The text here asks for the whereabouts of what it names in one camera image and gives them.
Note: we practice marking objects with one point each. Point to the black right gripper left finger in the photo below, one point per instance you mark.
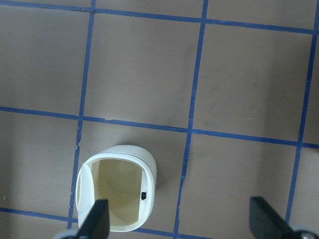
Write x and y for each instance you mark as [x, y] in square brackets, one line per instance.
[95, 226]

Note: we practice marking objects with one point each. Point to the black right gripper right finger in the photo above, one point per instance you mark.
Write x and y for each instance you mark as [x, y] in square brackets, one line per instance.
[266, 223]

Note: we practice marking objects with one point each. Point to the white trash can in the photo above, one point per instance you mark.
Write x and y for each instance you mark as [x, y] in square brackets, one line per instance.
[126, 176]

